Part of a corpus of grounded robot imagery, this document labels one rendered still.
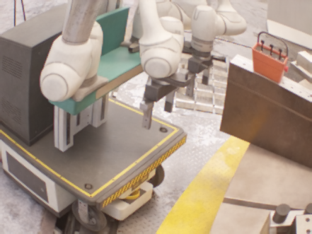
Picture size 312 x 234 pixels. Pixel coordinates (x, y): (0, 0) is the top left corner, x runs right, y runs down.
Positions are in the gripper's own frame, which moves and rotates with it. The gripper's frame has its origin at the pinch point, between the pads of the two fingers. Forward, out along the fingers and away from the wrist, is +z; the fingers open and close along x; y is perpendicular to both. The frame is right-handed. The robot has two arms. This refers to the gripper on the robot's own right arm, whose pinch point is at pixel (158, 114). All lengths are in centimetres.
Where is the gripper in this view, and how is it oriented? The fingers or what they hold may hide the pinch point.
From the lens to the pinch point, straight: 184.6
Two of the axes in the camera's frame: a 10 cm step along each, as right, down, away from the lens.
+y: -8.3, -3.7, 4.1
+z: -1.1, 8.4, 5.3
